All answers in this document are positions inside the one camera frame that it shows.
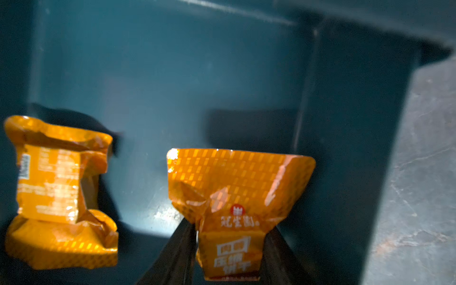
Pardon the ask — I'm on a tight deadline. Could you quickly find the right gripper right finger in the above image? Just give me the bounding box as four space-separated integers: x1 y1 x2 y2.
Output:
260 227 314 285

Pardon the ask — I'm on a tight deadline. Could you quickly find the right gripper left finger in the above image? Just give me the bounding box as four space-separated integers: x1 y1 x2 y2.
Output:
137 219 197 285

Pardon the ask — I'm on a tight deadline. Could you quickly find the orange cookie packet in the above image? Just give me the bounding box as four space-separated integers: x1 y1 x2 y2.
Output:
4 116 119 270
166 148 316 281

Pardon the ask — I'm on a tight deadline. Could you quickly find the teal three-drawer cabinet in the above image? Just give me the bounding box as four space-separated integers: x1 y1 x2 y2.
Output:
1 1 456 285

